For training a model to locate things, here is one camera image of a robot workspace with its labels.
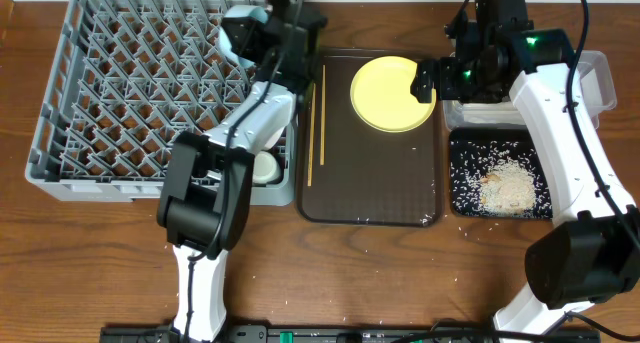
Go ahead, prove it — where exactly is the white round bowl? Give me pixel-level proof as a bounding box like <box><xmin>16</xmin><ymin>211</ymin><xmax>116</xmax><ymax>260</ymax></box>
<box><xmin>252</xmin><ymin>151</ymin><xmax>282</xmax><ymax>185</ymax></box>

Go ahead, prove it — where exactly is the light blue round bowl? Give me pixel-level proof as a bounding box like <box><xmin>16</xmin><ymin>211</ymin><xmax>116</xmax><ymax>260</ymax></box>
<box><xmin>218</xmin><ymin>5</ymin><xmax>268</xmax><ymax>68</ymax></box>

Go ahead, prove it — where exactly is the white napkin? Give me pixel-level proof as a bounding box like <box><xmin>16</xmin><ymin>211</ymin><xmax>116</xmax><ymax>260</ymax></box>
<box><xmin>462</xmin><ymin>102</ymin><xmax>524</xmax><ymax>125</ymax></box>

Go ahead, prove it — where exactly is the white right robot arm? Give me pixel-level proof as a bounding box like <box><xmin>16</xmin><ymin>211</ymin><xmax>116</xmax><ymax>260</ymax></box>
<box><xmin>411</xmin><ymin>0</ymin><xmax>639</xmax><ymax>342</ymax></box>

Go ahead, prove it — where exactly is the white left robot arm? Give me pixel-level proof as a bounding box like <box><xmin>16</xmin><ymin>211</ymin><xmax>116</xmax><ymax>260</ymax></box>
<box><xmin>157</xmin><ymin>2</ymin><xmax>327</xmax><ymax>342</ymax></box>

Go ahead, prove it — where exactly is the black food waste tray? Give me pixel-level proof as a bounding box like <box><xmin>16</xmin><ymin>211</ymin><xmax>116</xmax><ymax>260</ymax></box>
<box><xmin>448</xmin><ymin>127</ymin><xmax>556</xmax><ymax>221</ymax></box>

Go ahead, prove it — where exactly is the clear plastic waste bin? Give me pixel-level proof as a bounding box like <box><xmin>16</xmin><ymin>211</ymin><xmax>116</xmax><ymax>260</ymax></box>
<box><xmin>442</xmin><ymin>51</ymin><xmax>617</xmax><ymax>130</ymax></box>

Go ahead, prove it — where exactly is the left wooden chopstick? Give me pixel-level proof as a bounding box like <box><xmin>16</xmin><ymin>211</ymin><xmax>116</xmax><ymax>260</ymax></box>
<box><xmin>307</xmin><ymin>83</ymin><xmax>316</xmax><ymax>187</ymax></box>

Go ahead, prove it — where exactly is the yellow round plate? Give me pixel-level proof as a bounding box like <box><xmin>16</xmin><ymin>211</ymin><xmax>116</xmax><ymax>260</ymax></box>
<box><xmin>350</xmin><ymin>56</ymin><xmax>436</xmax><ymax>133</ymax></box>

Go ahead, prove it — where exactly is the spilled rice pile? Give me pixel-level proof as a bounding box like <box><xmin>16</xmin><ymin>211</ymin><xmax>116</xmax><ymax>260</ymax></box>
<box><xmin>452</xmin><ymin>140</ymin><xmax>551</xmax><ymax>218</ymax></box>

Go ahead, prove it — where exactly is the dark brown serving tray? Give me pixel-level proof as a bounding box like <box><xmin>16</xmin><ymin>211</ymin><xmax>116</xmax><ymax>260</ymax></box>
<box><xmin>295</xmin><ymin>48</ymin><xmax>445</xmax><ymax>227</ymax></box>

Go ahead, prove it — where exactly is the grey plastic dish rack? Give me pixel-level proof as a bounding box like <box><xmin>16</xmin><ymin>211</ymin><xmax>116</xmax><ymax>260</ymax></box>
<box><xmin>25</xmin><ymin>0</ymin><xmax>265</xmax><ymax>202</ymax></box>

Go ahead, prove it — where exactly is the brown cardboard box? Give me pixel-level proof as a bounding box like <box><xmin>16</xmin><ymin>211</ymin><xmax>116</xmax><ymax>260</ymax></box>
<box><xmin>0</xmin><ymin>0</ymin><xmax>15</xmax><ymax>45</ymax></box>

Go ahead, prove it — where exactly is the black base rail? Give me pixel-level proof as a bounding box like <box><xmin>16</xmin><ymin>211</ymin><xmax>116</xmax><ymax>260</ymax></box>
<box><xmin>98</xmin><ymin>324</ymin><xmax>602</xmax><ymax>343</ymax></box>

